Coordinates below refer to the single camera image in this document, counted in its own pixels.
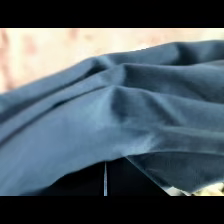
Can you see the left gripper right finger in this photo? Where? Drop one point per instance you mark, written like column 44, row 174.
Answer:
column 133, row 181

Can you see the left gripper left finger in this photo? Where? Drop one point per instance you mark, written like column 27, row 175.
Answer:
column 86, row 182

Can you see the dark blue garment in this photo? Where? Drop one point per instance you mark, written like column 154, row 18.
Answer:
column 110, row 120

